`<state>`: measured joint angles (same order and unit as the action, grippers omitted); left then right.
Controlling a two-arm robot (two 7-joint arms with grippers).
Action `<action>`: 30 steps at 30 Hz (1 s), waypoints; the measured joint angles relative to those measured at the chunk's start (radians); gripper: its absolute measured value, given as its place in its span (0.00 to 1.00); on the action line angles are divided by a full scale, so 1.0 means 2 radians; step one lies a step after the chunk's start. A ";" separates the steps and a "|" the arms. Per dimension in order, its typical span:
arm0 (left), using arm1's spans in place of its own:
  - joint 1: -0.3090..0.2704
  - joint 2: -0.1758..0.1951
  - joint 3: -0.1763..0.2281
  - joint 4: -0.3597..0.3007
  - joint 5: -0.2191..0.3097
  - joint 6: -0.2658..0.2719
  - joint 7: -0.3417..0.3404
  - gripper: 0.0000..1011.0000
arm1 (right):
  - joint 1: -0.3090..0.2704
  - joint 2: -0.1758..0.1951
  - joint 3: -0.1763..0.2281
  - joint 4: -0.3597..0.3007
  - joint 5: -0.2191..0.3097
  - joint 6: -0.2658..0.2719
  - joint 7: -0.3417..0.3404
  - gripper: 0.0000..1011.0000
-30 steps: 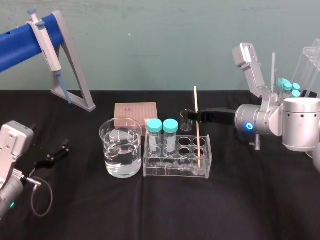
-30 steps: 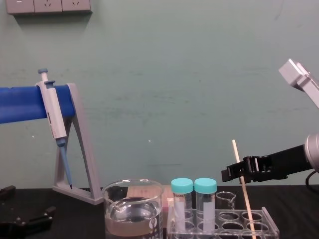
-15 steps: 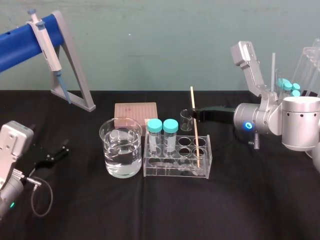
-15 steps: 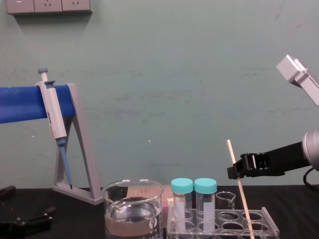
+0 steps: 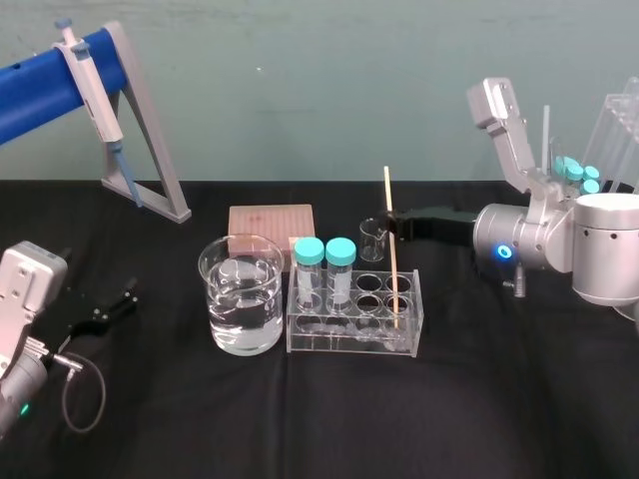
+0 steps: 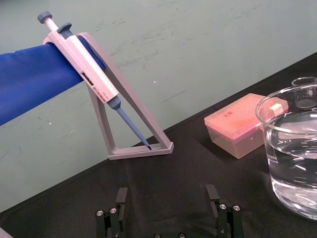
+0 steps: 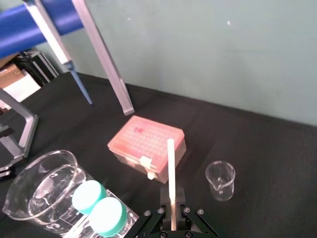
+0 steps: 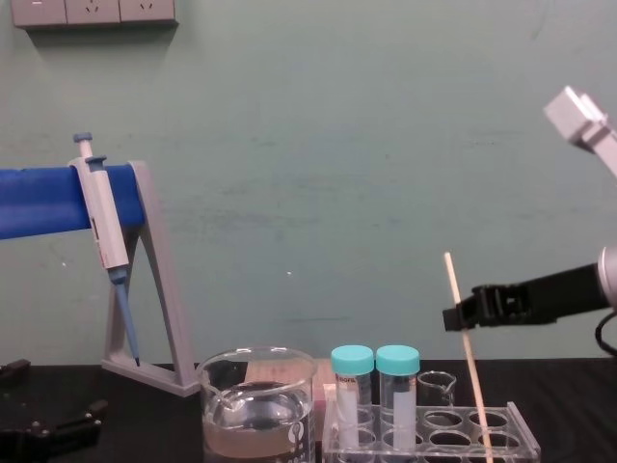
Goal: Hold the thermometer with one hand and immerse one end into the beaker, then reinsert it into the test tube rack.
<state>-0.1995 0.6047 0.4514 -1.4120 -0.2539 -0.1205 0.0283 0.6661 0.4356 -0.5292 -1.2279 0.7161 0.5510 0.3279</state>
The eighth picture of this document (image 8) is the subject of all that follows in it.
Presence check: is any cloudy liquid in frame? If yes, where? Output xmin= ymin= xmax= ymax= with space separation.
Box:
xmin=201 ymin=418 xmax=314 ymax=460

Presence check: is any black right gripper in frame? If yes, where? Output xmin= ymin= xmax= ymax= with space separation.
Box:
xmin=442 ymin=261 xmax=609 ymax=334

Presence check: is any teal capped sample tube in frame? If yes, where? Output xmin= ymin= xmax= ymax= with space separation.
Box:
xmin=375 ymin=343 xmax=421 ymax=453
xmin=330 ymin=343 xmax=375 ymax=450

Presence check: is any small empty glass beaker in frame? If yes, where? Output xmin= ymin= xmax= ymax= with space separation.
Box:
xmin=416 ymin=369 xmax=459 ymax=409

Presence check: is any cream stick thermometer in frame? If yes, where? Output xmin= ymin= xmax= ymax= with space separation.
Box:
xmin=443 ymin=251 xmax=496 ymax=452

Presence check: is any clear acrylic test tube rack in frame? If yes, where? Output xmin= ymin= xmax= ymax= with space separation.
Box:
xmin=321 ymin=400 xmax=543 ymax=463

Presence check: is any large glass beaker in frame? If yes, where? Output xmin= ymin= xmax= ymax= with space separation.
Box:
xmin=194 ymin=344 xmax=320 ymax=463

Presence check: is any blue and grey pipette stand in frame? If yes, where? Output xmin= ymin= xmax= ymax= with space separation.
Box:
xmin=0 ymin=159 xmax=201 ymax=399

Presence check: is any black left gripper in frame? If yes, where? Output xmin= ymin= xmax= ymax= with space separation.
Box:
xmin=0 ymin=358 xmax=110 ymax=463

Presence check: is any thin dark cable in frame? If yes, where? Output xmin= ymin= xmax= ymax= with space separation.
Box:
xmin=594 ymin=309 xmax=617 ymax=359

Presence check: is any grey wall socket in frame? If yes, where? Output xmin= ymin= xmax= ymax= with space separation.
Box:
xmin=9 ymin=0 xmax=67 ymax=28
xmin=65 ymin=0 xmax=121 ymax=26
xmin=119 ymin=0 xmax=177 ymax=24

